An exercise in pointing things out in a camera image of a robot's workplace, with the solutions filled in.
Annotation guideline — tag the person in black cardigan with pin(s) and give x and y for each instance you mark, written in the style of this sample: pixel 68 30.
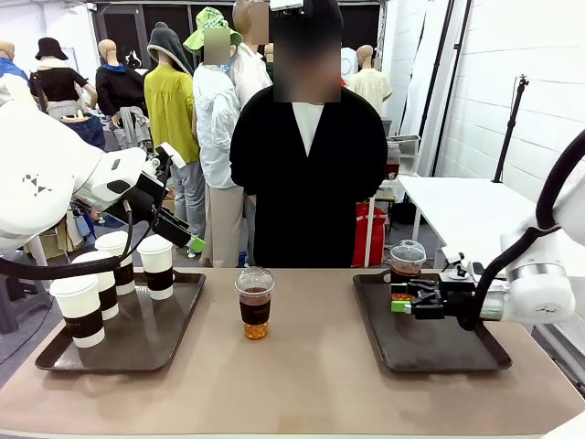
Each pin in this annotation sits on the person in black cardigan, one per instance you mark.
pixel 306 183

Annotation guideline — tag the mannequin in yellow dress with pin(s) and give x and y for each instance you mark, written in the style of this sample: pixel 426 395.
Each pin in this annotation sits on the mannequin in yellow dress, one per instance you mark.
pixel 169 105

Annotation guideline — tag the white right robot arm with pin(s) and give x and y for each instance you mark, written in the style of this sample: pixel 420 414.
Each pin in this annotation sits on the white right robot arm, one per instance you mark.
pixel 544 288

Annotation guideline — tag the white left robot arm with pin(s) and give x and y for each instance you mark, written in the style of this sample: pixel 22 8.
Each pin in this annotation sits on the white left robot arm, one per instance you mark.
pixel 41 183

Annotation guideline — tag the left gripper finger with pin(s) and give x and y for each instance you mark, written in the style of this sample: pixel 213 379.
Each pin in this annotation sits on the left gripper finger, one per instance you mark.
pixel 170 238
pixel 180 226

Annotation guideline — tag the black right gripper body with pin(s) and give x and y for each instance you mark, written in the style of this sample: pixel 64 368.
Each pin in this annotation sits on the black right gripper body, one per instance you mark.
pixel 457 297

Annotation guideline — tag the large white table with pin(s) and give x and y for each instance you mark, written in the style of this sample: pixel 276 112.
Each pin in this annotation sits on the large white table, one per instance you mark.
pixel 475 210

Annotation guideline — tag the white head-mounted camera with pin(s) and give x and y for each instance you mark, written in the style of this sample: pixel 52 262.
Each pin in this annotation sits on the white head-mounted camera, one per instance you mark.
pixel 287 4

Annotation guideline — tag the pitcher of dark tea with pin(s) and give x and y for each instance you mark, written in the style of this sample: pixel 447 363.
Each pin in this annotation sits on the pitcher of dark tea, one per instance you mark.
pixel 393 160

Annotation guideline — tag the mannequin with black bucket hat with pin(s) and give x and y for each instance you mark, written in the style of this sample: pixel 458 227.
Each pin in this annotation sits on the mannequin with black bucket hat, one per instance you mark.
pixel 57 82

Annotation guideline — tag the grey plastic stool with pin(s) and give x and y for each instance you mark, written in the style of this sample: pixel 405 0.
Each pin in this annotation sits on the grey plastic stool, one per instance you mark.
pixel 18 297

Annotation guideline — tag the small white side table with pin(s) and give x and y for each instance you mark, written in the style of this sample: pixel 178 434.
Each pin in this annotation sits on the small white side table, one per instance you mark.
pixel 386 185

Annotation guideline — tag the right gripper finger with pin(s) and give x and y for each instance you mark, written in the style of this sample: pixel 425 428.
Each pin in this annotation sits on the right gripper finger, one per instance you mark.
pixel 404 306
pixel 411 288

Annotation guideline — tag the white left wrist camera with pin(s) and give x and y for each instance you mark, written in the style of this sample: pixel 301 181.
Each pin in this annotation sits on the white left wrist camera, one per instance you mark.
pixel 171 155

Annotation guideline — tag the white paper coffee cup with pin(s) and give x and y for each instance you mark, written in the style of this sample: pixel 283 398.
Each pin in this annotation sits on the white paper coffee cup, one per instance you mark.
pixel 118 251
pixel 107 292
pixel 80 311
pixel 157 270

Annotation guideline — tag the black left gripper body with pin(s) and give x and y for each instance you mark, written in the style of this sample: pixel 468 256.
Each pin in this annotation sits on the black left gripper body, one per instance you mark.
pixel 146 196

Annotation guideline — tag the mannequin in blue top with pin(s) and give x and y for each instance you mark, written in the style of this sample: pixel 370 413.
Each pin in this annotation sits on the mannequin in blue top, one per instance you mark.
pixel 8 64

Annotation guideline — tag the mannequin in cream shirt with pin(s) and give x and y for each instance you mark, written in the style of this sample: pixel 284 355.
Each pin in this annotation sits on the mannequin in cream shirt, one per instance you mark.
pixel 369 87

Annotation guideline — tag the clear cup with dark coffee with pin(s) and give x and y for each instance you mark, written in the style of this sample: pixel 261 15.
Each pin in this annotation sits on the clear cup with dark coffee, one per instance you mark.
pixel 407 260

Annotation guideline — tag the dark brown serving tray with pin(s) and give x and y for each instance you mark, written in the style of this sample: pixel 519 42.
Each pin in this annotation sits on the dark brown serving tray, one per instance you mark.
pixel 420 347
pixel 146 329

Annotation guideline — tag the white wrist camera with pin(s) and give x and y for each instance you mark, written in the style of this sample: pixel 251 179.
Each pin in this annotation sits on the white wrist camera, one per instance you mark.
pixel 461 267
pixel 171 155

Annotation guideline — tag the clear cup with amber tea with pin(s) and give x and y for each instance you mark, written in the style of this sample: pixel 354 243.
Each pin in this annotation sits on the clear cup with amber tea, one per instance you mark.
pixel 254 306

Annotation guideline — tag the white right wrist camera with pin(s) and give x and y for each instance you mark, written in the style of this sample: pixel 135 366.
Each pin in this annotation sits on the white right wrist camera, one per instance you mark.
pixel 461 267

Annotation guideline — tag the red shopping bag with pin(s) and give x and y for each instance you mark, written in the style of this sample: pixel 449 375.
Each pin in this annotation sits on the red shopping bag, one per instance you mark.
pixel 368 238

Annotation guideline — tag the person with green hat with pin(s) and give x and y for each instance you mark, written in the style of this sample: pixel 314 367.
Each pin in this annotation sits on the person with green hat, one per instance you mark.
pixel 215 128

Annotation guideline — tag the mannequin in black sweater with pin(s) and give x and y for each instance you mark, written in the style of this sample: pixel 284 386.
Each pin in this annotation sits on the mannequin in black sweater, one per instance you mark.
pixel 116 91

